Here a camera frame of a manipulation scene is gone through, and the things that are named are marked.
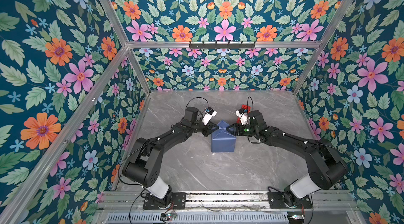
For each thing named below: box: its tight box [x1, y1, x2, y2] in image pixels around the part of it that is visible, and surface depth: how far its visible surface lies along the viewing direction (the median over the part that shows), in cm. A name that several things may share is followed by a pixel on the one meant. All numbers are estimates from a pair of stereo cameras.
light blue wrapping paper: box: [210, 120, 237, 153], surface depth 86 cm
